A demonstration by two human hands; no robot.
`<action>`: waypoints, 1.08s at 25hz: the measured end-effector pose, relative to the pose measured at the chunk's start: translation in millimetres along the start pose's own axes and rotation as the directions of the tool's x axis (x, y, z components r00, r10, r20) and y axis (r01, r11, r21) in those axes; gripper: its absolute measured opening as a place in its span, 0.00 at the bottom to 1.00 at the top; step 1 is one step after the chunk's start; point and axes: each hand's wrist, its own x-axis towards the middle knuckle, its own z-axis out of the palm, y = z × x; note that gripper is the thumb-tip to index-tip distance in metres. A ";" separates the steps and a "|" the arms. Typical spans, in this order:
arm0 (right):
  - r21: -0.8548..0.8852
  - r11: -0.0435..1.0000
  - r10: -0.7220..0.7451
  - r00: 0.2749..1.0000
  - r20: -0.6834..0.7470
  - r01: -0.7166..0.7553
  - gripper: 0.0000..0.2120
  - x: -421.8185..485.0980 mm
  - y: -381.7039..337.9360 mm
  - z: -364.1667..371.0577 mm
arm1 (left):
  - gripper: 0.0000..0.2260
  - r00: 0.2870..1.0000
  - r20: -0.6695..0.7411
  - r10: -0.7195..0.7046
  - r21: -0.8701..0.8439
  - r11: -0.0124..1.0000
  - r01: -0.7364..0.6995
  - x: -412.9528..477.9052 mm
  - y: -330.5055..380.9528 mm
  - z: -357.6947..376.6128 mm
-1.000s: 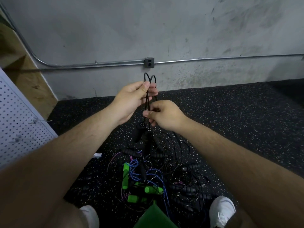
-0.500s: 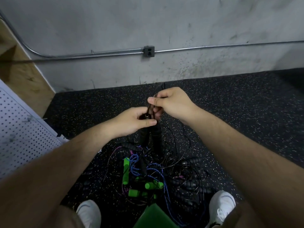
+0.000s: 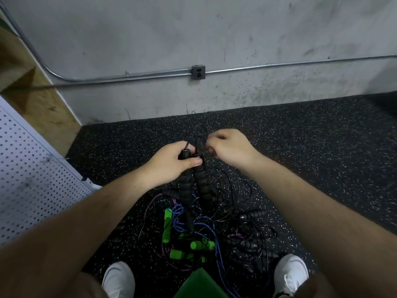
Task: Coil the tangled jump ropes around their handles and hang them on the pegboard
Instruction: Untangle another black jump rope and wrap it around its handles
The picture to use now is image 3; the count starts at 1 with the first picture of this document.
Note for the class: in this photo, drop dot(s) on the white pegboard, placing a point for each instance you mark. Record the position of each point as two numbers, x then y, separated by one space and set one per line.
31 177

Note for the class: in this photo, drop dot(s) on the person's left forearm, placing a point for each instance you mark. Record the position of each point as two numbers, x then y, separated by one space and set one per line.
68 239

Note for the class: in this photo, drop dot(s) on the white left shoe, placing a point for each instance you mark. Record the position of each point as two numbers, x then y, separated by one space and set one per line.
119 281

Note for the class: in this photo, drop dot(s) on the white pegboard stand foot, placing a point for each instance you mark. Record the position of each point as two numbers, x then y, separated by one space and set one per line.
93 184

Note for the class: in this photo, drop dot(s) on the person's right forearm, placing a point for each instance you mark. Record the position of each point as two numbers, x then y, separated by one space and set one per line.
329 214

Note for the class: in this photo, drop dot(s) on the grey electrical junction box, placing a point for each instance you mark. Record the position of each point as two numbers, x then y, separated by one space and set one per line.
198 72

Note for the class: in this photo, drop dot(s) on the person's right hand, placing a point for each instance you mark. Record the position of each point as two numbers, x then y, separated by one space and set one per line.
231 145

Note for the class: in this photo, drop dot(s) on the white shoe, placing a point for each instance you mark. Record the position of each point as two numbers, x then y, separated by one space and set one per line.
290 275
119 281

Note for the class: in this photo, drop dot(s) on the metal conduit pipe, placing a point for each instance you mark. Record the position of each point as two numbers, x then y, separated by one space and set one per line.
124 76

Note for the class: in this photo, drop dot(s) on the white right shoe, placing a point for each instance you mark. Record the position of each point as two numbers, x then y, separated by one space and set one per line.
290 275

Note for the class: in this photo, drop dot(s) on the person's left hand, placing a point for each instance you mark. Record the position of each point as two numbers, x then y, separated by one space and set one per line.
170 163

